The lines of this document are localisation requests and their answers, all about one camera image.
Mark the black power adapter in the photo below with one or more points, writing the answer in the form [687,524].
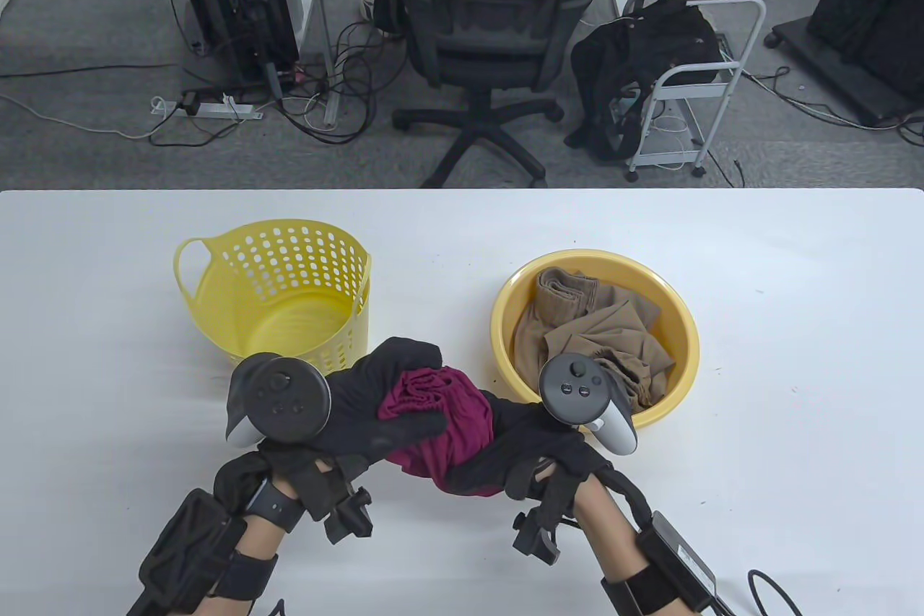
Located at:
[190,103]

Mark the black ribbed forearm pack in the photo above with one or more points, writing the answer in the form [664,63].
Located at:
[188,551]

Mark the black office chair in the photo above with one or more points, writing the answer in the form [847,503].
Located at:
[476,16]

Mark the person's right hand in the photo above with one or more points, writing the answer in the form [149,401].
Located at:
[538,446]

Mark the person's right forearm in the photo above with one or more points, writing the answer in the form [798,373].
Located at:
[606,529]

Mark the person's left forearm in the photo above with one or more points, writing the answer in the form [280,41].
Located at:
[256,538]

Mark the yellow perforated plastic basket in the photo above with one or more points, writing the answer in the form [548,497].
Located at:
[289,313]

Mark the yellow plastic basin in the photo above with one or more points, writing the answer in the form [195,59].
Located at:
[682,327]

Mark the maroon shorts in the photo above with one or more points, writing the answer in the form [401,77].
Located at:
[455,421]

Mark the metal desk leg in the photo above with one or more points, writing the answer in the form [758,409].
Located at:
[331,110]

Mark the white power strip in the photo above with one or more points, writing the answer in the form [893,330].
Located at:
[216,110]

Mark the black forearm battery box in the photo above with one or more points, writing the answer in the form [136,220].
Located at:
[678,558]

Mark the black computer tower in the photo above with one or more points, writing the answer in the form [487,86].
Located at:
[238,2]

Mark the tan shorts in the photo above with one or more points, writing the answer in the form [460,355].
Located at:
[599,334]

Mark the black backpack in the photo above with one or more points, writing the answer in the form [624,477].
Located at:
[635,53]

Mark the black cabinet on casters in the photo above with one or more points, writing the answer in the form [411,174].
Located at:
[866,9]

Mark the person's left hand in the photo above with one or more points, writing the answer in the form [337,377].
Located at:
[354,399]

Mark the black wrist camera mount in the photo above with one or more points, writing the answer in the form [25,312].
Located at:
[346,518]
[541,529]

